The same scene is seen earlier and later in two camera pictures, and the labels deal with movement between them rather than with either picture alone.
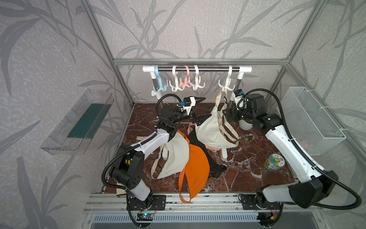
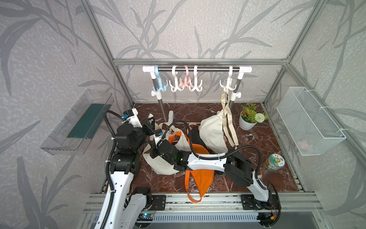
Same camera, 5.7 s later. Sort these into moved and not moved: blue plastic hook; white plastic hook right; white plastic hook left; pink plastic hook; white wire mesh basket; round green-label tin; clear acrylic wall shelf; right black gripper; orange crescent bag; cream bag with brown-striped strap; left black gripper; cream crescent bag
Moved: left black gripper; orange crescent bag; cream bag with brown-striped strap; right black gripper; cream crescent bag
Not moved: white plastic hook left; round green-label tin; clear acrylic wall shelf; blue plastic hook; pink plastic hook; white plastic hook right; white wire mesh basket
